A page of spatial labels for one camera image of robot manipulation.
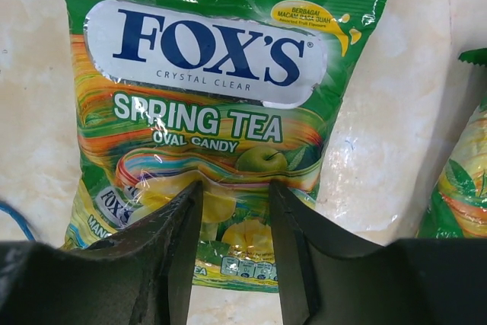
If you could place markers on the green Fox's candy packet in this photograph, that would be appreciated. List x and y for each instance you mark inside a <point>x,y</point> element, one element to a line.
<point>231,93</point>

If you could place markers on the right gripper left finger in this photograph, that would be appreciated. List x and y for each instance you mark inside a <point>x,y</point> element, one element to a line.
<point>140,275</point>

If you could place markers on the blue checkered paper bag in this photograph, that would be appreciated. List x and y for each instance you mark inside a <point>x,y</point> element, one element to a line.
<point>22,222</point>

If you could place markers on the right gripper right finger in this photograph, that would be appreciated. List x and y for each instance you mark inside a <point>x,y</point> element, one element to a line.
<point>328,275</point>

